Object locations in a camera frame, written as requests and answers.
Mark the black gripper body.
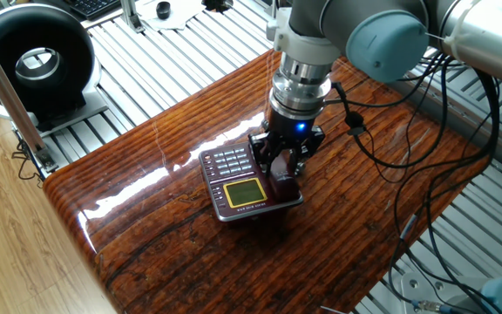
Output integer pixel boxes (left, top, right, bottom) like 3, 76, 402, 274
267, 108, 318, 148

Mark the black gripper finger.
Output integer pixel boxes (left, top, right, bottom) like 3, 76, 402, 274
248, 132, 284, 178
292, 126, 327, 175

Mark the maroon telephone handset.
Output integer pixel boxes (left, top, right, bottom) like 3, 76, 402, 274
268, 150, 302, 204

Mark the maroon telephone base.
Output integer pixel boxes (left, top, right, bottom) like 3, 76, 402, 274
197, 141, 304, 223

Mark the small black clamp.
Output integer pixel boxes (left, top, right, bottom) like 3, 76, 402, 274
201, 0, 234, 13

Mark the glossy wood-grain board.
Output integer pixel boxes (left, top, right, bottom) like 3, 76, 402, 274
43, 47, 492, 314

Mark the white paper sheet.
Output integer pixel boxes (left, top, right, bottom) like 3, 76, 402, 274
136, 0, 208, 31

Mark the small black cap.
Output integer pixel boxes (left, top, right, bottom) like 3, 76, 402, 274
155, 1, 172, 20

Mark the grey square plate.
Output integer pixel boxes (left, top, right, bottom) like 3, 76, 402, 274
35, 89, 111, 140

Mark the short aluminium upright profile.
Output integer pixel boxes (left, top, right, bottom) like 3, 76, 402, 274
119, 0, 146, 35

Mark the black computer keyboard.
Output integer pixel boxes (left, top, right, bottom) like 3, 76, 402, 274
61, 0, 122, 21

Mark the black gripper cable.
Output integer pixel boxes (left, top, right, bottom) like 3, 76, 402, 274
323, 80, 448, 169

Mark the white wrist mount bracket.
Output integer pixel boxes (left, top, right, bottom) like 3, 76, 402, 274
266, 6, 343, 66

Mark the black cable with silver plug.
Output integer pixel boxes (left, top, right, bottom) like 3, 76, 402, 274
388, 213, 455, 314

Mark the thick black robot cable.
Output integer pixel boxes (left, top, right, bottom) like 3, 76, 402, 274
390, 65, 501, 314

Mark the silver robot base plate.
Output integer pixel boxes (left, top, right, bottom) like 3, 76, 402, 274
401, 272, 487, 314

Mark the silver corner bracket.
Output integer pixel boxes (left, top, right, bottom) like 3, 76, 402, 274
35, 146, 59, 174

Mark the thin black cable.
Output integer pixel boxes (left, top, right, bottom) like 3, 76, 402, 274
10, 130, 45, 188

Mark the aluminium frame post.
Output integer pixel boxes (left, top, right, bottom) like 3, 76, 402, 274
0, 19, 58, 174

